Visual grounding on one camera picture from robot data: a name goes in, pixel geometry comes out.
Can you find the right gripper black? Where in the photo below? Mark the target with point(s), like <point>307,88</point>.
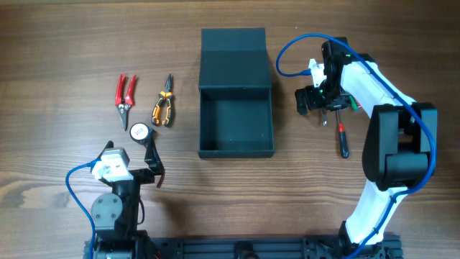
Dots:
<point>310,98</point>

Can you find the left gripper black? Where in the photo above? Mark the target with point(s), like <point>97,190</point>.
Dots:
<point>137,173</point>

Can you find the silver socket wrench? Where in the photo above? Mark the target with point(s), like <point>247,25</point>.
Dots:
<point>324,118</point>

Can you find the clear case of screwdrivers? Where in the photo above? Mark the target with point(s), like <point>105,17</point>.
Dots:
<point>354,104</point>

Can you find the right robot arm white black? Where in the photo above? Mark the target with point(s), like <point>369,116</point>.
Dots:
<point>399,154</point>

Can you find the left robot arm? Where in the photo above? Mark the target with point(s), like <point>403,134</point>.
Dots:
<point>116,214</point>

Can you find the round white black tape measure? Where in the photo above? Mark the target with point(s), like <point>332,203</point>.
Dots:
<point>139,132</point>

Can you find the black open box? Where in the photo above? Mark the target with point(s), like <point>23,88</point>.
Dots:
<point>235,88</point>

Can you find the orange black pliers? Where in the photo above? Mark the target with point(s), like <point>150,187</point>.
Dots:
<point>165,98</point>

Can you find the black red screwdriver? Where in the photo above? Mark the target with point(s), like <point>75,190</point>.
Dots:
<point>343,145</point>

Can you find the red handled snips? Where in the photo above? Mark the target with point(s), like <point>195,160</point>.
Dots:
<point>123,102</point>

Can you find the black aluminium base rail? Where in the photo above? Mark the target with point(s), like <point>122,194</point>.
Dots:
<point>310,247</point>

